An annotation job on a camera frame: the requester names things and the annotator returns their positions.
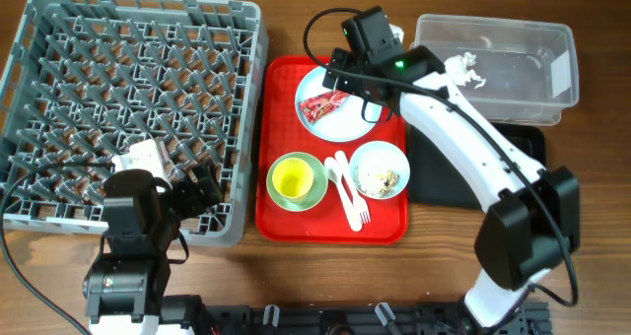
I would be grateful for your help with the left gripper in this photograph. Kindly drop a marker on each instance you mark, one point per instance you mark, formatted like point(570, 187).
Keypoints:
point(197, 204)

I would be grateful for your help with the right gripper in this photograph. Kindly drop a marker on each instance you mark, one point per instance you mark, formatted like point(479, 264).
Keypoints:
point(345, 80)

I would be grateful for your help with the red snack wrapper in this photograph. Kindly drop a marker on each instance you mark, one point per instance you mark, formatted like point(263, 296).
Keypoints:
point(317, 107)

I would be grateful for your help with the light blue bowl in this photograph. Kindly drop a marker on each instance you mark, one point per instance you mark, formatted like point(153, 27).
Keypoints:
point(381, 155)

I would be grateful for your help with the yellow cup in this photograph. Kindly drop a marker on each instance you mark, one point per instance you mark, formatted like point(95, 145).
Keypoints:
point(293, 179)

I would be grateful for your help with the white napkin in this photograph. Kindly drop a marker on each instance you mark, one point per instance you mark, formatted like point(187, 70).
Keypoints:
point(460, 69)

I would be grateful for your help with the food scraps rice and nuts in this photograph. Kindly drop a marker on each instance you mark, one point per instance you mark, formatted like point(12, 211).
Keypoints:
point(377, 183)

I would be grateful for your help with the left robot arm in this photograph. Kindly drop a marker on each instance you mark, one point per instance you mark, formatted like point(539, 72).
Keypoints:
point(125, 286)

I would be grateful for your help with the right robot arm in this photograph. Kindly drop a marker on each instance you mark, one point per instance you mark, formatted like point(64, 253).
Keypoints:
point(532, 215)

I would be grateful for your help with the grey dishwasher rack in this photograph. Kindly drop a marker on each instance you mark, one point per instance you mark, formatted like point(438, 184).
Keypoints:
point(86, 80)

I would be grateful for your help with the red plastic tray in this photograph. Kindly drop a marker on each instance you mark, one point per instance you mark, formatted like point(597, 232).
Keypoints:
point(282, 133)

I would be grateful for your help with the white plastic spoon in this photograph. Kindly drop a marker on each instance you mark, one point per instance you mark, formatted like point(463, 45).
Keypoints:
point(334, 174)

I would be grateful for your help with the green saucer plate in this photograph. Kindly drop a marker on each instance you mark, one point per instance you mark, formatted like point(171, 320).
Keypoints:
point(316, 193)

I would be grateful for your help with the white plastic fork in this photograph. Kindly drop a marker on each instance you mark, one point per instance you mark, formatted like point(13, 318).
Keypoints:
point(359, 203)

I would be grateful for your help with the black tray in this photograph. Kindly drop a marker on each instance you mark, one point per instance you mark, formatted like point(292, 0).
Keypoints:
point(435, 181)

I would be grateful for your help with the clear plastic bin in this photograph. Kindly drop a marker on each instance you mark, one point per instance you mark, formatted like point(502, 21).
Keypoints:
point(531, 68)

